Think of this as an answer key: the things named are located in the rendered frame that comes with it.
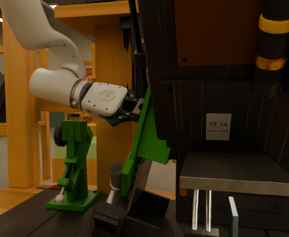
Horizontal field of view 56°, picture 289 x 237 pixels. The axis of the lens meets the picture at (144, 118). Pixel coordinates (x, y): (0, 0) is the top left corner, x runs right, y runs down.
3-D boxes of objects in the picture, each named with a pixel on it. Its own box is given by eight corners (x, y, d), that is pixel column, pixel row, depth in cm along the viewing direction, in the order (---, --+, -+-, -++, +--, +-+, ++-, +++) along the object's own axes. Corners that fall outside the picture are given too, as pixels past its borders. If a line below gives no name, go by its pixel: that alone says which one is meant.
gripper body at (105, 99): (73, 99, 69) (113, 111, 67) (91, 74, 76) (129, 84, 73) (78, 117, 75) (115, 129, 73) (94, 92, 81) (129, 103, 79)
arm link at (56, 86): (87, 96, 82) (71, 114, 75) (48, 84, 85) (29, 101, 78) (85, 72, 77) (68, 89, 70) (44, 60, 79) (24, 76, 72)
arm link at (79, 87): (66, 94, 70) (77, 98, 69) (82, 73, 75) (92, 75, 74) (72, 115, 76) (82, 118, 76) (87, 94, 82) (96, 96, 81)
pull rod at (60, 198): (62, 205, 79) (61, 186, 79) (53, 205, 80) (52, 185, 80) (71, 199, 85) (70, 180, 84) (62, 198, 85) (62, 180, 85)
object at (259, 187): (298, 205, 37) (299, 183, 37) (178, 196, 41) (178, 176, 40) (251, 150, 75) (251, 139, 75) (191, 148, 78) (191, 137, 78)
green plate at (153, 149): (159, 188, 59) (186, 94, 56) (123, 176, 61) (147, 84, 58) (166, 173, 70) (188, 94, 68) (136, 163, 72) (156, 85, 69)
